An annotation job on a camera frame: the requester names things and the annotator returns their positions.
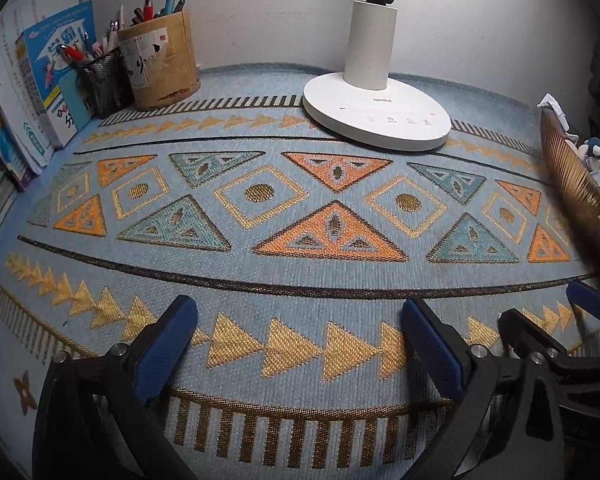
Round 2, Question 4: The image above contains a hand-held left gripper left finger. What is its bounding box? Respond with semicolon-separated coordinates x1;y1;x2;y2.
31;295;199;480

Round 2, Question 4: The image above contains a white desk lamp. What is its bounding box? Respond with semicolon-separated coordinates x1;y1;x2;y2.
302;0;452;152

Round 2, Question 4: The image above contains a yellow cover book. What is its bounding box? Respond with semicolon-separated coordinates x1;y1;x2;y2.
0;95;36;191

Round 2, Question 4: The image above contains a row of upright books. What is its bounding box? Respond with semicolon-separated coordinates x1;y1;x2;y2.
0;0;81;171

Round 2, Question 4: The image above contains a patterned blue table mat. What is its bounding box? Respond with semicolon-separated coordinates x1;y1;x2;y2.
0;62;600;480

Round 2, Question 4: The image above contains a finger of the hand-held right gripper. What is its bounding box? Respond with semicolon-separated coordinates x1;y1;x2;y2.
499;308;600;388
566;280;600;323

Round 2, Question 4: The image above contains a black mesh pen holder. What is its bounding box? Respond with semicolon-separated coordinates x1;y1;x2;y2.
77;50;135;118

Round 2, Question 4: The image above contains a wooden pen holder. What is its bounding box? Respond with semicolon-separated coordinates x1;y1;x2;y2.
117;10;202;109

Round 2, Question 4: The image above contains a blue cover workbook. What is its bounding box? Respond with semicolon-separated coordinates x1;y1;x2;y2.
15;1;97;150

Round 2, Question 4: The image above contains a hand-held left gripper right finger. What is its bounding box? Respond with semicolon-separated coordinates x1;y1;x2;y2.
401;298;566;480

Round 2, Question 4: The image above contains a bunch of red-capped pens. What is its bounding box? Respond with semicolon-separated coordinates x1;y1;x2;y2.
55;4;126;63

